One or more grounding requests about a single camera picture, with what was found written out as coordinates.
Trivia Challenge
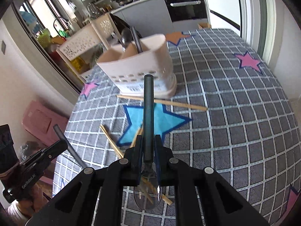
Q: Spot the dark handled steel spoon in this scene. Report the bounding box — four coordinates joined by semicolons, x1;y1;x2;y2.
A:
134;75;162;211

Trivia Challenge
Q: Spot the pink box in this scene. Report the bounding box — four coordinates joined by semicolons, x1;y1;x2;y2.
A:
21;101;68;146

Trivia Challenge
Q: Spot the beige perforated storage cart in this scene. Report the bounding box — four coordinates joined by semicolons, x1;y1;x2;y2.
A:
56;12;121;83

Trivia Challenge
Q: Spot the dark utensil handle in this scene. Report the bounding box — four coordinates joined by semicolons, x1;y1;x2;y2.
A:
130;27;143;54

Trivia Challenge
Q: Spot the black bag on cart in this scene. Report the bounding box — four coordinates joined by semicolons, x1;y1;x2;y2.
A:
109;13;131;41

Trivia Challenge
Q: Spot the white refrigerator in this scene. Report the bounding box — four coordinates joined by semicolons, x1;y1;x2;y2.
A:
207;0;241;35

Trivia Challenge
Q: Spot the long bamboo chopstick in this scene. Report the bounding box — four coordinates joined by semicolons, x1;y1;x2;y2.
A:
117;95;208;112

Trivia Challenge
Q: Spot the beige plastic utensil holder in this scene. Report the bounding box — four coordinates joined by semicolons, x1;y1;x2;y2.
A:
97;34;177;99

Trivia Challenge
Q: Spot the cardboard box on floor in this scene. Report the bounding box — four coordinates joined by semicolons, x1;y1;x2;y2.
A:
198;22;211;30

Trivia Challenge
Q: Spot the black kitchen faucet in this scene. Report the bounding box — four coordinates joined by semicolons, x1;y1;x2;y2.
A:
53;16;70;32

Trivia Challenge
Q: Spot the grey checked tablecloth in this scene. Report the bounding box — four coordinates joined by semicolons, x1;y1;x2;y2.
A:
65;29;300;225

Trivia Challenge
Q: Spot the black built-in oven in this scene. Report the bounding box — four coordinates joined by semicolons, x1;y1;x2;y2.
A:
164;0;208;22

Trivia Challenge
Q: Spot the black wok on stove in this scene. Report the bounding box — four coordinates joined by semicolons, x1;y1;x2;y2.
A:
112;0;134;6

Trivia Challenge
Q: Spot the person's hand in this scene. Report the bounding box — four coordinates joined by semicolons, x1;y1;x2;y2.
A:
6;184;49;225

